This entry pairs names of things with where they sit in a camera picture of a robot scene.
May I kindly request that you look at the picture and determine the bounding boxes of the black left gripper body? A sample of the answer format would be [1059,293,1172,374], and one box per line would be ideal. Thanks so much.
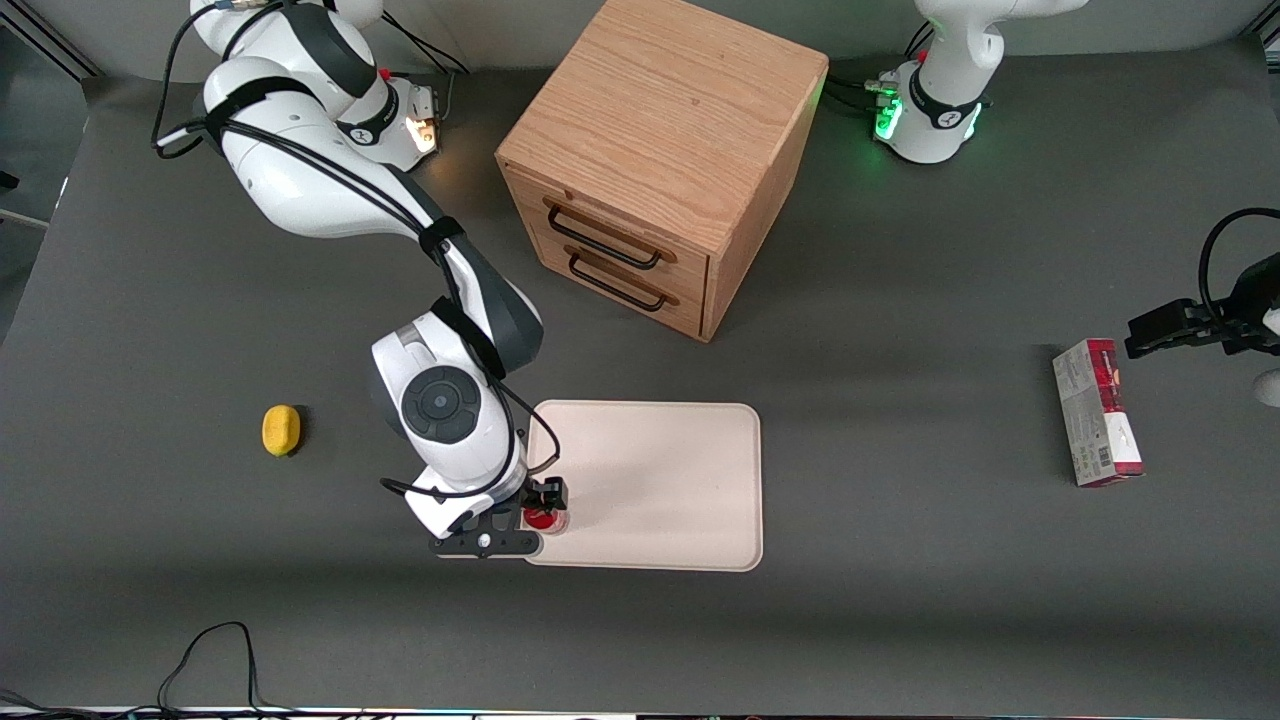
[1226,254,1280,357]

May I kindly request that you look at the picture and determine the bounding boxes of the white rectangular tray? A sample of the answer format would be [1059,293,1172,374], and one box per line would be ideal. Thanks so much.
[522,400,765,573]

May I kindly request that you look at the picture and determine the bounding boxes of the yellow lemon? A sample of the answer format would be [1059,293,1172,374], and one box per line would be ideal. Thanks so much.
[261,404,303,458]

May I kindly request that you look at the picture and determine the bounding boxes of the red and white carton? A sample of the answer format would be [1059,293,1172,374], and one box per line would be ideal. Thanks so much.
[1051,337,1145,489]

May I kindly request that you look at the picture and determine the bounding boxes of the wooden drawer cabinet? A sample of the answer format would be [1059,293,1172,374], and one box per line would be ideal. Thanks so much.
[495,0,831,344]

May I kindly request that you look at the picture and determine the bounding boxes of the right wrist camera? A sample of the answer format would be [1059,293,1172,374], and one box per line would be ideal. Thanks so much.
[429,529,543,559]

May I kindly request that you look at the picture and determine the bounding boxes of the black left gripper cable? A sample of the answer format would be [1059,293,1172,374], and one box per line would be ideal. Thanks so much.
[1198,207,1280,323]

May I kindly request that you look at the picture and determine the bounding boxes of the black drawer handle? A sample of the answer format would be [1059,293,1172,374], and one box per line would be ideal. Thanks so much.
[542,196,679,272]
[566,249,682,314]

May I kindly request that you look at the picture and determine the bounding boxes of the black looped table cable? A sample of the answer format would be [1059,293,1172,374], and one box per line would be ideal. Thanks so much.
[153,621,269,717]

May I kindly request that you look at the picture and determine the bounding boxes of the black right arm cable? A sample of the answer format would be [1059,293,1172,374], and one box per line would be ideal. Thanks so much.
[150,0,563,501]

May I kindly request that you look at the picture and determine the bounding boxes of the black left base cables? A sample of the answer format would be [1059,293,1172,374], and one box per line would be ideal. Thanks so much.
[822,20,936,113]

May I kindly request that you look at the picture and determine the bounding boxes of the black base cables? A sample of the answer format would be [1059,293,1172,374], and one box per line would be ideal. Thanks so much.
[378,8,473,77]
[822,20,936,113]

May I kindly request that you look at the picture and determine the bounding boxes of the black right base cables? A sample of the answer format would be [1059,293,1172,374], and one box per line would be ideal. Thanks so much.
[378,8,473,77]

